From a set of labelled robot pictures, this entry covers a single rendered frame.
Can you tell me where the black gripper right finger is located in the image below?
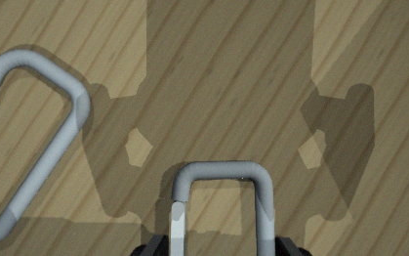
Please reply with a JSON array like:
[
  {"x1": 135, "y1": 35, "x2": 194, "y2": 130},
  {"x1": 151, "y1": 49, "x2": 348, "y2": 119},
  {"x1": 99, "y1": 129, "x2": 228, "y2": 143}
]
[{"x1": 275, "y1": 237, "x2": 312, "y2": 256}]

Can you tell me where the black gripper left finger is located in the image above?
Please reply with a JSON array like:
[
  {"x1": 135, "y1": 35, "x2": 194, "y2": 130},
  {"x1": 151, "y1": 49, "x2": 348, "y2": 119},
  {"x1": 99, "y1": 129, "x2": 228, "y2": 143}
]
[{"x1": 130, "y1": 235, "x2": 169, "y2": 256}]

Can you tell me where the grey carabiner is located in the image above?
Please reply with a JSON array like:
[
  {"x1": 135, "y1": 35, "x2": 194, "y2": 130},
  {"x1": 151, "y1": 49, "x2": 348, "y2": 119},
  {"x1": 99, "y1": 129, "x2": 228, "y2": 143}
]
[
  {"x1": 0, "y1": 49, "x2": 91, "y2": 241},
  {"x1": 171, "y1": 160, "x2": 275, "y2": 256}
]

